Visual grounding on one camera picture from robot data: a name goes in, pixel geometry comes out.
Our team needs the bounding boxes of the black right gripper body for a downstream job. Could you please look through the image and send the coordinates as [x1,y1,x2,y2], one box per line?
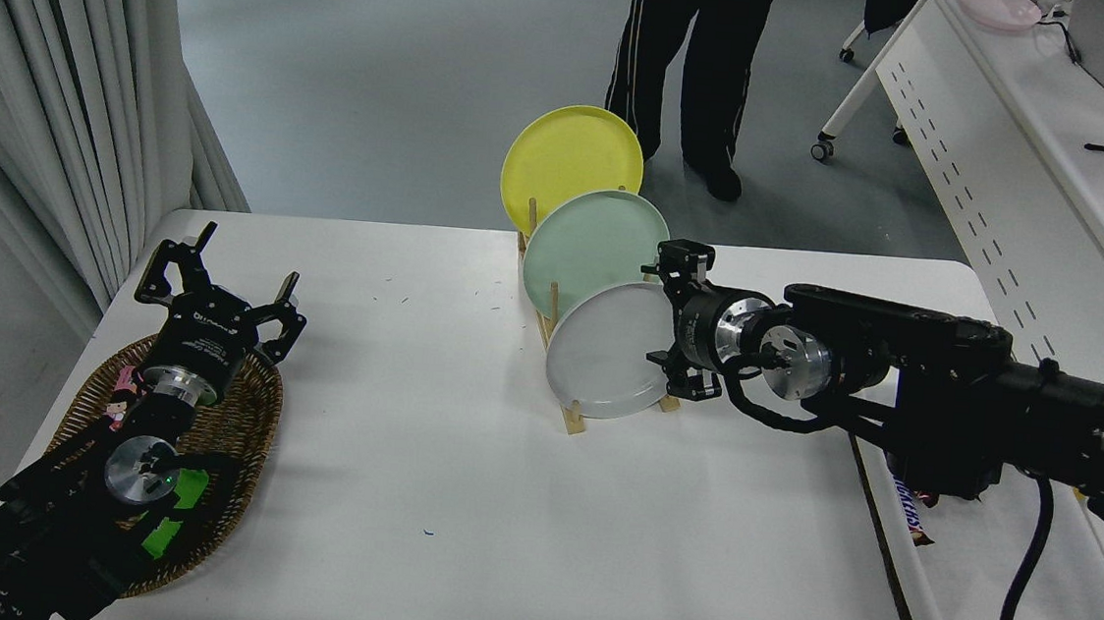
[669,286,730,373]

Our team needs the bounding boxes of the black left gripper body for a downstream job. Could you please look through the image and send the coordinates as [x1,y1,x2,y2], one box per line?
[143,283,265,404]

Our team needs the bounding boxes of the grey plate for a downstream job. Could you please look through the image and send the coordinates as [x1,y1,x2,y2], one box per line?
[541,274,688,425]

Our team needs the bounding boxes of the mint green plate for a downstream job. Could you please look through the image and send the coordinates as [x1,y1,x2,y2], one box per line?
[518,183,676,331]

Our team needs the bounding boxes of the wooden plate rack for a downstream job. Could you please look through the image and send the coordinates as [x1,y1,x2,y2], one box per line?
[501,197,696,444]

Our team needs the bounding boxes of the yellow plate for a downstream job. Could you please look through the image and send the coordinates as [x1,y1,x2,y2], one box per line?
[496,99,648,247]

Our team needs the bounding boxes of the pink plate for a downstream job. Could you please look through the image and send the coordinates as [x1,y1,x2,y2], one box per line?
[956,0,1043,35]

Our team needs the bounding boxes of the brown wicker basket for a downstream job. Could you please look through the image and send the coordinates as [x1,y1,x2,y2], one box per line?
[35,322,289,610]

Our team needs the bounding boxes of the pink snack packet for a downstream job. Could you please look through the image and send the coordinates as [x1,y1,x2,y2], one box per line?
[109,365,146,431]

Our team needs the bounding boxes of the green snack packet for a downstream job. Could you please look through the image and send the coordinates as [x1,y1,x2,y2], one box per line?
[141,464,212,565]

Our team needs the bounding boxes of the person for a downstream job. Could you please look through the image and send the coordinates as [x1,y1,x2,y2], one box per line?
[598,0,782,205]

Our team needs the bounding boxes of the pale grey curtain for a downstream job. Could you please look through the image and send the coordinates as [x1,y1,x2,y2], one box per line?
[0,0,267,356]

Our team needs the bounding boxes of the brown snickers bar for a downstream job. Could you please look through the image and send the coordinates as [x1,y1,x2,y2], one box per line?
[886,475,941,548]

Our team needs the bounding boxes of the white tray with cardboard edge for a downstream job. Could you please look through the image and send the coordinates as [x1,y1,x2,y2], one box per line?
[833,437,1104,620]

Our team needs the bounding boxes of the white perforated desk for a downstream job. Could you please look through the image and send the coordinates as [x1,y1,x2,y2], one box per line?
[794,0,1104,394]

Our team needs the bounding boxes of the thin black cable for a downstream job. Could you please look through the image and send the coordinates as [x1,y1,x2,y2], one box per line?
[1029,15,1085,65]

